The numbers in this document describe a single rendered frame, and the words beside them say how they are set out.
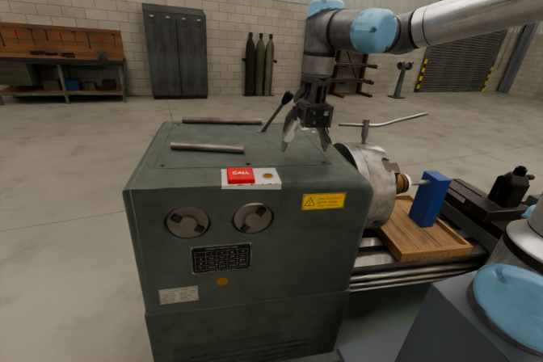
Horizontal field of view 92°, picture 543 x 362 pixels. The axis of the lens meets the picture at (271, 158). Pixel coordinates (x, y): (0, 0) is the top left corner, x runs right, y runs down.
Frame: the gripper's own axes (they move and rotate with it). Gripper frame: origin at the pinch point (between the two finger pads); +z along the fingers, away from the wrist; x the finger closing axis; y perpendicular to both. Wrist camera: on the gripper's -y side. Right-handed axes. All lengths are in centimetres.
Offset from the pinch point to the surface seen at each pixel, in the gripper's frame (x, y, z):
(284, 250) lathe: -6.5, 14.0, 22.6
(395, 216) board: 52, -16, 39
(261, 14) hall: 92, -699, -77
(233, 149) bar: -18.9, -2.6, 1.0
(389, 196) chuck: 29.1, 3.0, 15.3
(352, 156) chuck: 19.3, -6.4, 5.6
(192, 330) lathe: -31, 14, 50
